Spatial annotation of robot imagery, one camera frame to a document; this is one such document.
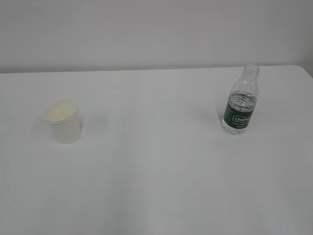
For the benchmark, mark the clear water bottle green label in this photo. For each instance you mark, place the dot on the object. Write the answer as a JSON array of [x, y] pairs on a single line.
[[241, 101]]

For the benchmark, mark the white paper cup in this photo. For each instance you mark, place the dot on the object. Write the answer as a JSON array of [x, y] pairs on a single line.
[[62, 116]]

